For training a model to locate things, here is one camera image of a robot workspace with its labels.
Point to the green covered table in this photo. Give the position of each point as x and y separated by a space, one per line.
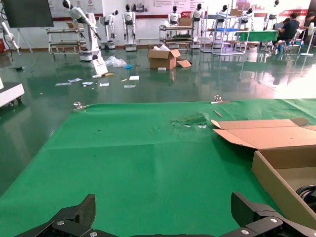
256 36

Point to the white frame shelf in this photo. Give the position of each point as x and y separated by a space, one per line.
224 37

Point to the white machine base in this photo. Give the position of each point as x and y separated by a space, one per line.
10 92

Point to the white paper bag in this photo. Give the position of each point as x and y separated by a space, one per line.
99 67

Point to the seated person dark shirt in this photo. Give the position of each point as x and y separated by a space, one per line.
287 29

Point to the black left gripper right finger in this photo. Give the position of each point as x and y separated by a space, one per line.
249 217

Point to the green table cloth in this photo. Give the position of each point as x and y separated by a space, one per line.
123 160

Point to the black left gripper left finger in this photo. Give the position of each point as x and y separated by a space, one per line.
79 219

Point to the thin wooden stick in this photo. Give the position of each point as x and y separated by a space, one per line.
218 113

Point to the white industrial robot arm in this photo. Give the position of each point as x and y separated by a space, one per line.
8 34

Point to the open cardboard carton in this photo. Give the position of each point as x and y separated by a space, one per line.
163 59

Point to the seated person black shirt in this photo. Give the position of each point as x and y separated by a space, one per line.
309 23

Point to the cardboard box with holed divider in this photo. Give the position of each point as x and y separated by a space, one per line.
271 135

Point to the white foam block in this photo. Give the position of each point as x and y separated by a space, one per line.
162 69

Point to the clear plastic bag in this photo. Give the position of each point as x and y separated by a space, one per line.
116 61

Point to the white trolley rack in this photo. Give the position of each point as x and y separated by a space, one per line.
65 43

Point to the white standing fan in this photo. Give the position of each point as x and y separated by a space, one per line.
309 37

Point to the black screen on white stand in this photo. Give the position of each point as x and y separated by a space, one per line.
27 12

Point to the closed cardboard box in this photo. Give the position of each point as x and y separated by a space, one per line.
185 21

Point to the wall poster board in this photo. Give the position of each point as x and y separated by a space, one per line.
177 5

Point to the white roller rack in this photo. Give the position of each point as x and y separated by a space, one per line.
176 37

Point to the blue crumpled glove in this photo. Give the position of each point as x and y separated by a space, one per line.
128 67

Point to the white robot on wheeled pedestal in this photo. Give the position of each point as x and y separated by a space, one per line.
86 32

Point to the leaning white humanoid robot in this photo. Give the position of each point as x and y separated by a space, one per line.
110 29

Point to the white paper sheet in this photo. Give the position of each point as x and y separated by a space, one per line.
63 84
75 80
104 84
88 83
134 77
130 86

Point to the small cardboard box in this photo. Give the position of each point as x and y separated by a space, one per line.
237 12

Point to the yellow flat scrap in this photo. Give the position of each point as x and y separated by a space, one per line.
109 74

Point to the upright white humanoid robot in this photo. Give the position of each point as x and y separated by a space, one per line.
129 27

